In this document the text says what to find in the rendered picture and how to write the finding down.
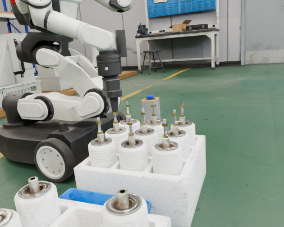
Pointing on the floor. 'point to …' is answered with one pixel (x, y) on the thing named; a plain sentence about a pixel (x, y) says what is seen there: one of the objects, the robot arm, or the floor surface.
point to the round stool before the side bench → (150, 61)
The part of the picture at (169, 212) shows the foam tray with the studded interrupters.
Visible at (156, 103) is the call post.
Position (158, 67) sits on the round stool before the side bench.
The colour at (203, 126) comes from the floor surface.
